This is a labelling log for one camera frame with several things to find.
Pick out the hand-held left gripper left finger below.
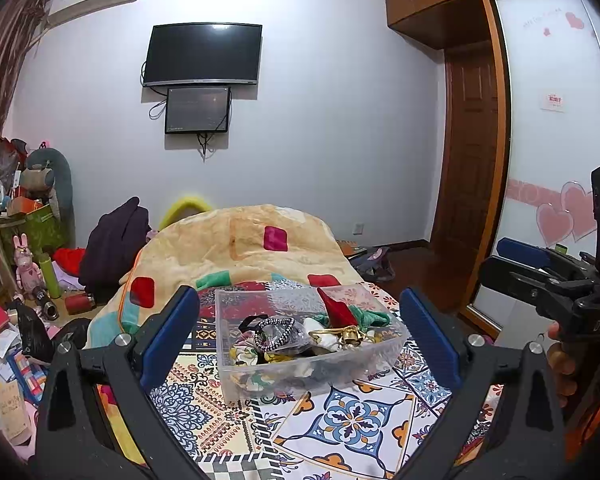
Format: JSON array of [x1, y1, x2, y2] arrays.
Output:
[[32, 285, 202, 480]]

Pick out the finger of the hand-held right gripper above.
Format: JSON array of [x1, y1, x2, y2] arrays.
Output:
[[479, 255, 578, 313], [496, 237, 583, 273]]

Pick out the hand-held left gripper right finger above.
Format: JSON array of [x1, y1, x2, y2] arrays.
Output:
[[399, 287, 567, 480]]

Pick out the green striped cloth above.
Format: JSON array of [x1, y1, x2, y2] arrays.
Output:
[[315, 307, 393, 333]]

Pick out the floral cloth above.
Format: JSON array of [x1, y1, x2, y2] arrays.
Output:
[[230, 340, 281, 392]]

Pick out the gold ribbon bow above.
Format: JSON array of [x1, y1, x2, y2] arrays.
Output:
[[310, 325, 373, 348]]

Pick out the clear plastic box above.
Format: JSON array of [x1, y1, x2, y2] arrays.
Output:
[[214, 282, 412, 407]]

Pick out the red cloth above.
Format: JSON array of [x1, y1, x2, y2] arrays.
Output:
[[316, 287, 358, 328]]

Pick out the black white braided band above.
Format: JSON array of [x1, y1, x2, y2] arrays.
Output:
[[237, 314, 313, 353]]

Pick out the plain white cloth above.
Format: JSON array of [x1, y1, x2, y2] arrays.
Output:
[[302, 316, 341, 352]]

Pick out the person's right hand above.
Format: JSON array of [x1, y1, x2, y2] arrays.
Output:
[[547, 322, 581, 408]]

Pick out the white wardrobe sliding door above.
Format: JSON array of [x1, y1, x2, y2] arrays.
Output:
[[472, 0, 600, 341]]

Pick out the grey backpack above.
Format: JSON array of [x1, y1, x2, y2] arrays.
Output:
[[337, 241, 396, 283]]

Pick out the brown wooden door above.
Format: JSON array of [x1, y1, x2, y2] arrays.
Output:
[[430, 42, 503, 311]]

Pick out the red flask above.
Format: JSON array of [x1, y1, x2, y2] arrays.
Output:
[[64, 292, 97, 316]]

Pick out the black plastic bag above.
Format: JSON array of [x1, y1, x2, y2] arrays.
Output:
[[10, 300, 56, 363], [52, 317, 93, 352]]

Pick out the yellow patchwork blanket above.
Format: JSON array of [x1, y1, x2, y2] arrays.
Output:
[[85, 203, 361, 351]]

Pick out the dark purple jacket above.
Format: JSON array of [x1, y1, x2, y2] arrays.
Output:
[[79, 196, 153, 301]]

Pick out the patterned bed sheet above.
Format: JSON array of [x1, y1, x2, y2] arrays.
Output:
[[95, 280, 506, 480]]

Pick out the red garment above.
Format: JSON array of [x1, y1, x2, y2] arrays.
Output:
[[52, 246, 87, 278]]

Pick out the yellow fuzzy plush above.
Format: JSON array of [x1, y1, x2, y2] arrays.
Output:
[[158, 195, 213, 231]]

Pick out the black flask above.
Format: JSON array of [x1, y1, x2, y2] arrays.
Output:
[[32, 286, 60, 321]]

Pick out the green bottle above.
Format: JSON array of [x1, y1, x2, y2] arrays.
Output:
[[37, 252, 62, 300]]

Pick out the pink rabbit toy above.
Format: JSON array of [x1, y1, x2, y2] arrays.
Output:
[[12, 234, 43, 301]]

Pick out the pile of colourful papers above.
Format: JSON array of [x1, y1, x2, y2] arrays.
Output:
[[0, 305, 51, 461]]

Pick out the green storage box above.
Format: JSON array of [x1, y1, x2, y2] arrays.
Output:
[[0, 202, 68, 257]]

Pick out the wooden overhead cabinet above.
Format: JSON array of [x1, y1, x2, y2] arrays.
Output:
[[384, 0, 571, 51]]

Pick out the red striped curtain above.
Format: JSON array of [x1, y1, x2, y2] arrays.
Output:
[[0, 0, 51, 201]]

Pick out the black monitor cable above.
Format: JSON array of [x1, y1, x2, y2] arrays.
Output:
[[195, 132, 216, 161]]

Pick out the small black wall monitor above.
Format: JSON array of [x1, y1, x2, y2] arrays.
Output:
[[164, 86, 232, 135]]

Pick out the black wall television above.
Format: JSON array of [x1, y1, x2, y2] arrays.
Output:
[[141, 22, 263, 88]]

